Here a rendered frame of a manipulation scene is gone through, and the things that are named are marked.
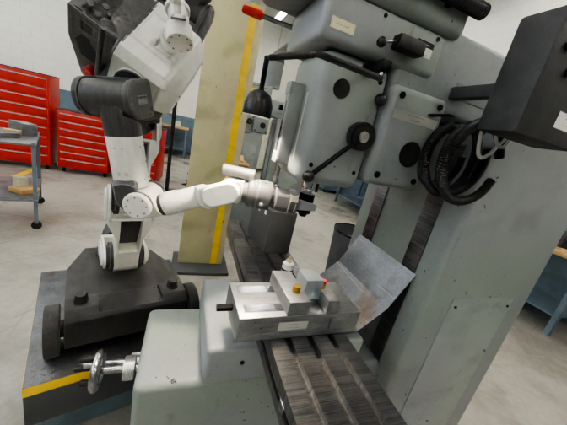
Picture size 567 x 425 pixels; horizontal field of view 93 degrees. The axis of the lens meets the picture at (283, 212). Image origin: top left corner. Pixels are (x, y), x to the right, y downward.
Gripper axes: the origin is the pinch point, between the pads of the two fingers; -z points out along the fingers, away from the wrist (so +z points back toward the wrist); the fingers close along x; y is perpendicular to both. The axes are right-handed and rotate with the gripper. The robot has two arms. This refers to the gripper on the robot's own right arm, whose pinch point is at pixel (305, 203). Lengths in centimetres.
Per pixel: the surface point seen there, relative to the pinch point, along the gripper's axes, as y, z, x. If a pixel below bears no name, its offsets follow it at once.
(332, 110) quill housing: -26.7, 1.3, -10.7
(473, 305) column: 20, -62, -8
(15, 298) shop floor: 124, 157, 83
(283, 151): -14.3, 10.5, -4.8
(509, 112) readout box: -32, -28, -28
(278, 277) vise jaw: 19.2, 4.5, -13.5
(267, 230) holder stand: 19.9, 7.7, 23.2
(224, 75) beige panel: -51, 59, 162
